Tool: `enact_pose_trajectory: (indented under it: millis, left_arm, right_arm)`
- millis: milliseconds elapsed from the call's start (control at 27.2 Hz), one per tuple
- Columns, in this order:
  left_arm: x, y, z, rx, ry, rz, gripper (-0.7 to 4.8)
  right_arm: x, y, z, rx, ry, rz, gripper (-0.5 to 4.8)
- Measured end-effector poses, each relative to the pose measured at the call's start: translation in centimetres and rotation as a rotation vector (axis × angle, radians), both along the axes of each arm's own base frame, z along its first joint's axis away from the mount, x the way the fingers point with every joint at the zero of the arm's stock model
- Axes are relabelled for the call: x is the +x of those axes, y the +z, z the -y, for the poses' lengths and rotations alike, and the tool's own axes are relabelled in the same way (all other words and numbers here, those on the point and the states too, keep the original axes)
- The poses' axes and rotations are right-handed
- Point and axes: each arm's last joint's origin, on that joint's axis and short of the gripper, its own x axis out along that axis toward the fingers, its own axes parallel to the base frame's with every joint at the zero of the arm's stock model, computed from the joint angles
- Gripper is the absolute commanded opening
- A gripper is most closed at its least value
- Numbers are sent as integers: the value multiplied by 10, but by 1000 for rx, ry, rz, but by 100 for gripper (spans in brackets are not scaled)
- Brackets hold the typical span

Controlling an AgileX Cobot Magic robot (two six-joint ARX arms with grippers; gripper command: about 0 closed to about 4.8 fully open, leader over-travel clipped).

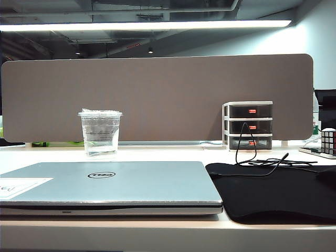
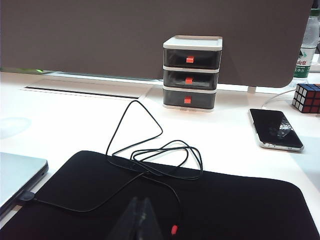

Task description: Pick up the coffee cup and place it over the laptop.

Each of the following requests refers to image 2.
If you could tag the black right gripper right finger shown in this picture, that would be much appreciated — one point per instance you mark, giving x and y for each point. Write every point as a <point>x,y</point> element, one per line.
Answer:
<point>148,225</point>

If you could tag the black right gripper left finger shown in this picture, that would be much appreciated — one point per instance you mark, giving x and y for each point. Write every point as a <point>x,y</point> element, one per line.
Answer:
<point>126,225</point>

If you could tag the silver dell laptop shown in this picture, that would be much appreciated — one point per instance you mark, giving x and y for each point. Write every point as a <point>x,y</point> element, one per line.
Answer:
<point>15,175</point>

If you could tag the black fabric desk mat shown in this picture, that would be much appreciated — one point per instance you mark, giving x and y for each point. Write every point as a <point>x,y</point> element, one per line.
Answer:
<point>225,200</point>

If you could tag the black screen smartphone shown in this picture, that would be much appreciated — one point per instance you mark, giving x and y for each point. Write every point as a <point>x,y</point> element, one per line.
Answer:
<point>275,130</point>

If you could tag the three-drawer desk organizer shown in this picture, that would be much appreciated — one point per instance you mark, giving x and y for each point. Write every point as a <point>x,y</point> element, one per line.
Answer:
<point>192,72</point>

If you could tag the brown fabric desk divider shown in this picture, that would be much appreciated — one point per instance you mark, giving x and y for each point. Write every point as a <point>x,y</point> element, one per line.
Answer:
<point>100,37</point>

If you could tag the rubik's cube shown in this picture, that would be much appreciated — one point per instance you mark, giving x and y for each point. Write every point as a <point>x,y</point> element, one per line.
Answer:
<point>308,98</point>

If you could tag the green label water bottle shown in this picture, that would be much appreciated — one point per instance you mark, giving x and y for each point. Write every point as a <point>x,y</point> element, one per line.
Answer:
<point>306,50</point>

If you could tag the white divider foot bracket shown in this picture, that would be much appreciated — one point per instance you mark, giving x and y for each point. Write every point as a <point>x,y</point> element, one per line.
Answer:
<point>251,89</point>

